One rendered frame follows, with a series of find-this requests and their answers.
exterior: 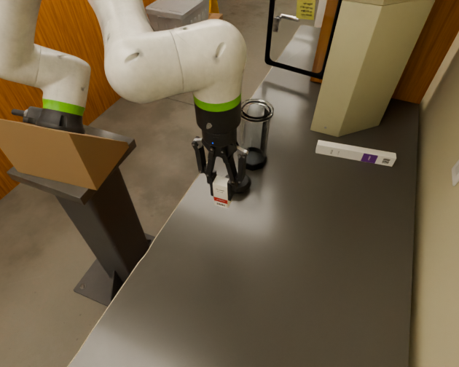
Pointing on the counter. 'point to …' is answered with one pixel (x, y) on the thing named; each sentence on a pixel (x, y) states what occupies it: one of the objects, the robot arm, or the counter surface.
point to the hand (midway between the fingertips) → (222, 186)
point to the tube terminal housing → (366, 62)
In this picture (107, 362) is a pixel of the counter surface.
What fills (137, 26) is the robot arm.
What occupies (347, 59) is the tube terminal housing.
